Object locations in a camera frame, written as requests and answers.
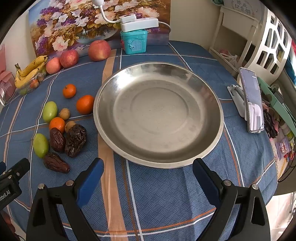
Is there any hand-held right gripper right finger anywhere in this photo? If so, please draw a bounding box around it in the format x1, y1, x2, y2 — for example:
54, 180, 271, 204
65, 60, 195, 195
192, 158, 271, 241

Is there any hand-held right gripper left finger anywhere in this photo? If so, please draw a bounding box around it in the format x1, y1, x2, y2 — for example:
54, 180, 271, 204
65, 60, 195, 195
26, 158, 105, 241

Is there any green jujube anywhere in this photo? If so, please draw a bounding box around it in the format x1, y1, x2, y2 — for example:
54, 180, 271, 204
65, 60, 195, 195
42, 101, 58, 123
33, 133, 50, 159

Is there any dried red date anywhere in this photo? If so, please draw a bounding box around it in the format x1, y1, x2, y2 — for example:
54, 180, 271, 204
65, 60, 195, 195
49, 127, 67, 153
43, 152, 70, 174

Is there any large wrinkled red date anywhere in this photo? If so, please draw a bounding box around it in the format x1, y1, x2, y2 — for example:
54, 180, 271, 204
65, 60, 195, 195
64, 124, 88, 158

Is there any brown longan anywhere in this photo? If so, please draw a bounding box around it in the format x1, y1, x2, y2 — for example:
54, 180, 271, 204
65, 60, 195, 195
59, 108, 71, 121
64, 121, 76, 133

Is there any round stainless steel plate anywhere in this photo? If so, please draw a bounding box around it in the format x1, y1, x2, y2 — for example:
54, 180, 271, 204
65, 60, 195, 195
93, 62, 224, 169

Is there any blue plaid tablecloth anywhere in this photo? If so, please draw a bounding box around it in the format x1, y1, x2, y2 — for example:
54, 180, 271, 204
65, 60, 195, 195
0, 40, 278, 241

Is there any clear plastic fruit container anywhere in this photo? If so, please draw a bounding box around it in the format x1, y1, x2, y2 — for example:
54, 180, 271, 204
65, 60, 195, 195
16, 70, 47, 95

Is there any cartoon sticker card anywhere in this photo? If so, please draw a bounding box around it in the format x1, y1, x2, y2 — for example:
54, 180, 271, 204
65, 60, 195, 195
275, 136, 292, 161

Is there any dark hair clip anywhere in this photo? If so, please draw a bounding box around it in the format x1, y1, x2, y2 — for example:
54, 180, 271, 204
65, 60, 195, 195
263, 109, 278, 139

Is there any white phone stand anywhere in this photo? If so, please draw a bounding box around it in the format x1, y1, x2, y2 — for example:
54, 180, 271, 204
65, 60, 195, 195
227, 84, 246, 119

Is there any small mandarin orange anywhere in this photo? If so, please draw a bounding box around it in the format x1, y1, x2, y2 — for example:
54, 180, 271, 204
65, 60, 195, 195
62, 84, 77, 99

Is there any pink gift box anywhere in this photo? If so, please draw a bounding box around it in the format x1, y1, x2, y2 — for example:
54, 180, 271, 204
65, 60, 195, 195
0, 44, 17, 107

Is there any bunch of yellow bananas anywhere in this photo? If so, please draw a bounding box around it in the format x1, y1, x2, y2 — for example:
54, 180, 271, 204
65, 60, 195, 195
14, 55, 49, 89

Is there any green tray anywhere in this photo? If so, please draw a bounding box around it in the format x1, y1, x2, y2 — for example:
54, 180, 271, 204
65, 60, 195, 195
256, 76, 296, 127

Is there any pale pink apple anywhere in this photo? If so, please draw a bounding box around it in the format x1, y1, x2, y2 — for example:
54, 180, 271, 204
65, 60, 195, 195
46, 57, 63, 75

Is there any medium red apple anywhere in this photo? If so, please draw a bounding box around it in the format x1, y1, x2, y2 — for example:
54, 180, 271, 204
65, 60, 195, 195
60, 49, 80, 68

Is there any large red apple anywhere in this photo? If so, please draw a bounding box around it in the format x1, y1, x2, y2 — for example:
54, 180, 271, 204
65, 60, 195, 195
88, 39, 112, 62

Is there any white shelf rack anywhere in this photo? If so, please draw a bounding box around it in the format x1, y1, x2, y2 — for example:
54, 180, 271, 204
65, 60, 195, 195
209, 6, 262, 77

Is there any teal house-shaped box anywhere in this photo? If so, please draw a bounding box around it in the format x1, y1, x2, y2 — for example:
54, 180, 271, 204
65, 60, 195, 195
120, 29, 149, 55

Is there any flower painting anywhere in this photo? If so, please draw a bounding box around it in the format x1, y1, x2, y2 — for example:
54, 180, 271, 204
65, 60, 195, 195
28, 0, 171, 57

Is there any white lattice basket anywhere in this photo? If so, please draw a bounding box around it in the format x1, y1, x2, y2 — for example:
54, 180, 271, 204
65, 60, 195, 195
238, 9, 295, 80

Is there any white power strip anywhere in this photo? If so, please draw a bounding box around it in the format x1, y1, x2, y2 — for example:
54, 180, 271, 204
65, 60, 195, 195
121, 17, 160, 32

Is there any white plug with gooseneck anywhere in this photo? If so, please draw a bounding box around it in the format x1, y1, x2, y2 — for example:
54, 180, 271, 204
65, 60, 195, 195
92, 0, 137, 24

